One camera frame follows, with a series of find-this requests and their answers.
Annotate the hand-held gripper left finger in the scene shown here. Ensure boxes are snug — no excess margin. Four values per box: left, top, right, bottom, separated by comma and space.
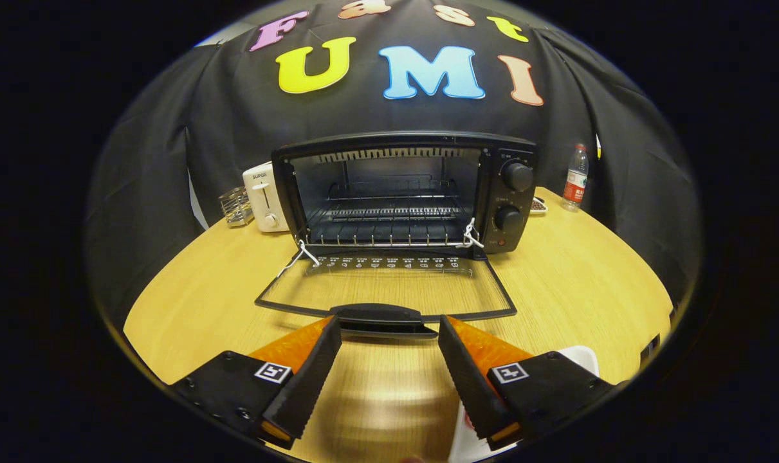
170, 315, 344, 451

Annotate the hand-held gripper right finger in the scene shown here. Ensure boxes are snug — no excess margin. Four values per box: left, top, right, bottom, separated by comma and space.
437, 314, 622, 451

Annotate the white square plate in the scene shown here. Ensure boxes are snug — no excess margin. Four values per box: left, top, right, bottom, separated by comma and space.
447, 345, 601, 463

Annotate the black toaster oven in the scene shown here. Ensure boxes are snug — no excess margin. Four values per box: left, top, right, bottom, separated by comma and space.
254, 131, 539, 340

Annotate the white toaster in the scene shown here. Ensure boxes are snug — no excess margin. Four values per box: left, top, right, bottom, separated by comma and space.
243, 161, 290, 233

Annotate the clear water bottle red label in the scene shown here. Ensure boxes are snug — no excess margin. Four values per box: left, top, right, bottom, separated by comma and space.
562, 143, 589, 213

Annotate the white string tie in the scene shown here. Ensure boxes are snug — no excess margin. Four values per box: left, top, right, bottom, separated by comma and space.
277, 239, 321, 278
455, 217, 485, 250

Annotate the wire mesh holder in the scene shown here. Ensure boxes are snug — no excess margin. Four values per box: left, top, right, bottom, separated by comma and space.
219, 186, 255, 228

